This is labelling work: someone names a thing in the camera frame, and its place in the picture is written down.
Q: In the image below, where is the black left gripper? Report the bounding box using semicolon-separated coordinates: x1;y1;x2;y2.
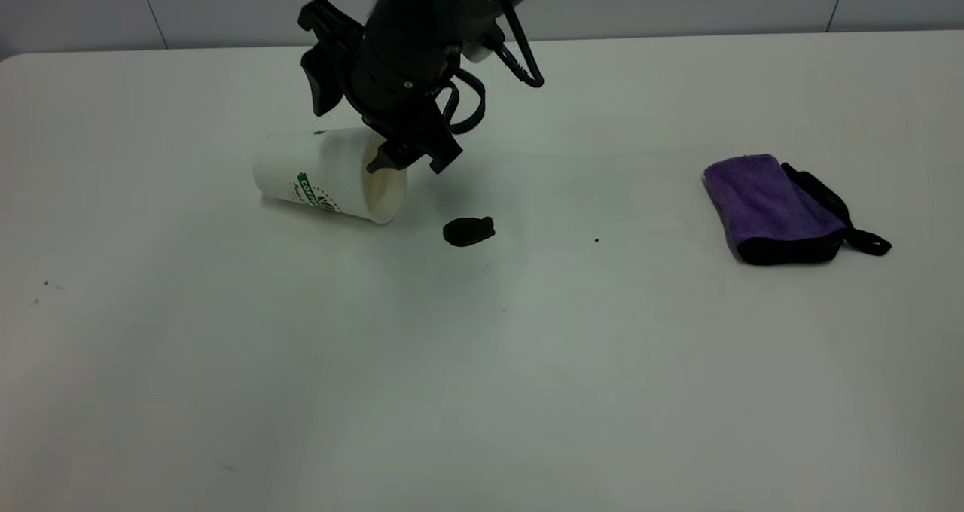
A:
299;0;494;175

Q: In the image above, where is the white paper coffee cup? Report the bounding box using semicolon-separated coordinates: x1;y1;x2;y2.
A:
252;126;410;225

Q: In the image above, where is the purple black-edged cleaning cloth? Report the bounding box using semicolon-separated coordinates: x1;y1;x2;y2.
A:
703;154;892;266

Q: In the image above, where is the dark coffee spill stain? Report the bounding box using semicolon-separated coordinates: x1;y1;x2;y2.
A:
443;217;496;248

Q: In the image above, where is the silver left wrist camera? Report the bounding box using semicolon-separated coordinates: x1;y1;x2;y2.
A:
463;34;504;65

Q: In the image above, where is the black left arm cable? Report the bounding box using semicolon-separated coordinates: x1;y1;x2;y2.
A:
441;0;545;135

